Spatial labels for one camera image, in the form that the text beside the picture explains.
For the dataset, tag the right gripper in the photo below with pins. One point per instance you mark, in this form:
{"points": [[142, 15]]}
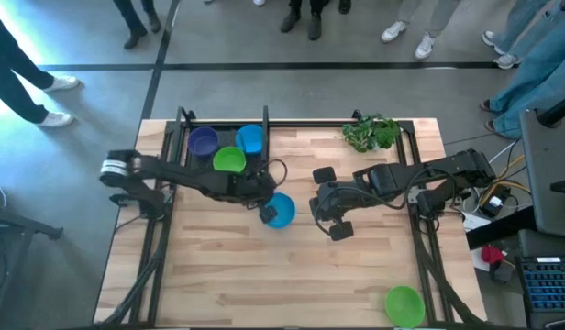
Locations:
{"points": [[342, 199]]}

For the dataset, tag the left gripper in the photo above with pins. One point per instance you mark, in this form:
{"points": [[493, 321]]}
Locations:
{"points": [[252, 190]]}

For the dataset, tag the blue mini bowl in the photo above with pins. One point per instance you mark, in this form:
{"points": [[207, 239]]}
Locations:
{"points": [[249, 138], [283, 212]]}

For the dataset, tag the green mini bowl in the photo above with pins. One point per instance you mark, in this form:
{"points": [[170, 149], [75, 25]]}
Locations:
{"points": [[404, 306], [229, 159]]}

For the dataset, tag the purple mini bowl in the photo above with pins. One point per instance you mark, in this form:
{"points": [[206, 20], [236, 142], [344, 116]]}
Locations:
{"points": [[203, 141]]}

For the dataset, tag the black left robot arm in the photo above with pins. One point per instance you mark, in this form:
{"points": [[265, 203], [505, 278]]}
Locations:
{"points": [[172, 172]]}

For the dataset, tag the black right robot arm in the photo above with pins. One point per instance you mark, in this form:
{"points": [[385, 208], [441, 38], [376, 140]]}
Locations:
{"points": [[447, 169]]}

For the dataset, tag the green potted plant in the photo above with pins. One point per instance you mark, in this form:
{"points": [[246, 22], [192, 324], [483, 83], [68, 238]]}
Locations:
{"points": [[370, 133]]}

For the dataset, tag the black mesh rack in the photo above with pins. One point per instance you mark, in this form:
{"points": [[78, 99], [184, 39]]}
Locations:
{"points": [[266, 133]]}

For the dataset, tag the white power strip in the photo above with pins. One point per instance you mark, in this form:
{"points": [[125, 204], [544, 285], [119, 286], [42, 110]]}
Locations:
{"points": [[475, 222]]}

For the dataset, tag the black power supply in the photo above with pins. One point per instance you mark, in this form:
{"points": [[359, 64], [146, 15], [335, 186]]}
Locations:
{"points": [[493, 201]]}

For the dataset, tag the red object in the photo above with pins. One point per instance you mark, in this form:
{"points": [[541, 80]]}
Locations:
{"points": [[491, 254]]}

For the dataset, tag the person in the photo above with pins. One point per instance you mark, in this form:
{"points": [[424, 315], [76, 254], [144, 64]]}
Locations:
{"points": [[535, 87], [7, 73], [521, 27], [305, 18], [424, 27], [133, 23]]}

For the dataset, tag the grey laptop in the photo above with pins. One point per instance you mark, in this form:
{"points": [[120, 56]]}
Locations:
{"points": [[548, 179]]}

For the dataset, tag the blue backlit keyboard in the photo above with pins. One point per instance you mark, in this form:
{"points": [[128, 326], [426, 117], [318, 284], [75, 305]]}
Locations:
{"points": [[550, 284]]}

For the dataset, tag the black chair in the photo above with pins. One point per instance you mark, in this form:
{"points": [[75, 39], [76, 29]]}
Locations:
{"points": [[16, 229]]}

